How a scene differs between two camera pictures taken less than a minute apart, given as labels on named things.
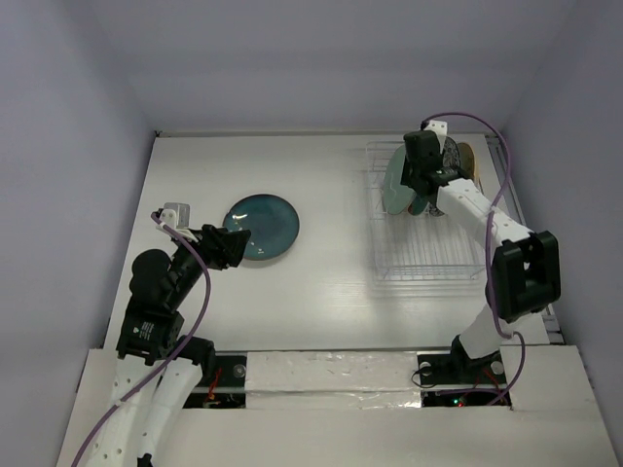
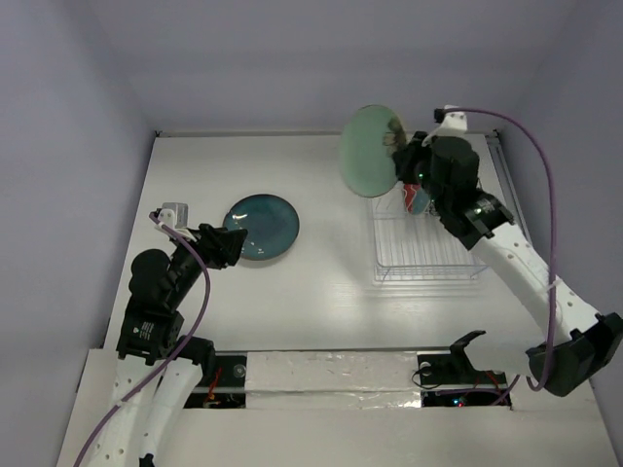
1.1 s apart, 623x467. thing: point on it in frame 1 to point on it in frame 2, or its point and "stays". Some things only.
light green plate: [396, 196] to [367, 163]
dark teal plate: [274, 225] stays
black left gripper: [223, 248] stays
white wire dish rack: [415, 247] stays
